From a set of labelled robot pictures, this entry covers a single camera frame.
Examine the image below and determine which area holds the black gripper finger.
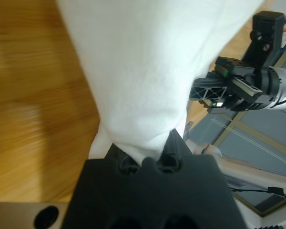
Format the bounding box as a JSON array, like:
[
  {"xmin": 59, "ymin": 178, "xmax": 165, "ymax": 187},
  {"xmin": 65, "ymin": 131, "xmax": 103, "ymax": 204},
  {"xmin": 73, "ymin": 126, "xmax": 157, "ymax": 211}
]
[
  {"xmin": 104, "ymin": 143, "xmax": 136, "ymax": 165},
  {"xmin": 161, "ymin": 128, "xmax": 193, "ymax": 160}
]

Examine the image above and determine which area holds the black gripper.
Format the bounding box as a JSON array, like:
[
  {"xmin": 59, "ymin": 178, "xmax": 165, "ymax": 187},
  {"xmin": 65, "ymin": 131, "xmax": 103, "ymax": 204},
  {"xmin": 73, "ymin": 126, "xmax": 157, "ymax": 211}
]
[{"xmin": 189, "ymin": 56, "xmax": 281, "ymax": 114}]

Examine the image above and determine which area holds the white T-shirt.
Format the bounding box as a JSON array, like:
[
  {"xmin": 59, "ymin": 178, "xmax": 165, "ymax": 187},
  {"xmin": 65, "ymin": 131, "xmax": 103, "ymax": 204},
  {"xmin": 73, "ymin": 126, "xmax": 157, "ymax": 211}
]
[{"xmin": 57, "ymin": 0, "xmax": 265, "ymax": 167}]

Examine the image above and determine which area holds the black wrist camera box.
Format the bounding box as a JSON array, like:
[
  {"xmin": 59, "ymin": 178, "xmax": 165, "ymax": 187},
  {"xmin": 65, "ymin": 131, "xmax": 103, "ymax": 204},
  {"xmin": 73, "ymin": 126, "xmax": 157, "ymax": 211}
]
[{"xmin": 244, "ymin": 11, "xmax": 286, "ymax": 70}]

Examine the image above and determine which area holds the thin black cable with connector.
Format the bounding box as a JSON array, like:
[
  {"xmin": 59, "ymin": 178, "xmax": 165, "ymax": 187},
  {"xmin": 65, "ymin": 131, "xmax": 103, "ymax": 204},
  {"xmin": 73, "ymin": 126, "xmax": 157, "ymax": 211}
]
[{"xmin": 228, "ymin": 187, "xmax": 286, "ymax": 202}]

